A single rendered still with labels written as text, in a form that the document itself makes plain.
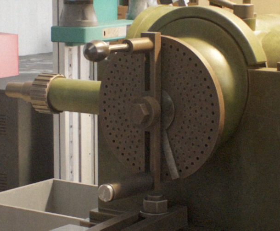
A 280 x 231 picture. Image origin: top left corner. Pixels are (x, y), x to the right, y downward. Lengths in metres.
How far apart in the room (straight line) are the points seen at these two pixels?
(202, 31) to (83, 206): 2.48
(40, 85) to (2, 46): 4.29
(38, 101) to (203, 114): 0.28
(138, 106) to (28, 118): 3.02
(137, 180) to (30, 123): 3.03
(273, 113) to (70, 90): 0.29
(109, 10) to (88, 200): 0.97
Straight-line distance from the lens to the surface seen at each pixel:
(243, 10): 1.41
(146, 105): 1.28
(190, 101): 1.29
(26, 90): 1.49
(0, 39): 5.74
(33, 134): 4.32
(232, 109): 1.33
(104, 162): 1.49
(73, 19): 3.98
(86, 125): 4.45
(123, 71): 1.34
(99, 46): 1.20
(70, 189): 3.83
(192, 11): 1.38
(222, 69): 1.33
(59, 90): 1.44
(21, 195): 3.75
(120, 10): 10.15
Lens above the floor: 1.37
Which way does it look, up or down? 9 degrees down
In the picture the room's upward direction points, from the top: straight up
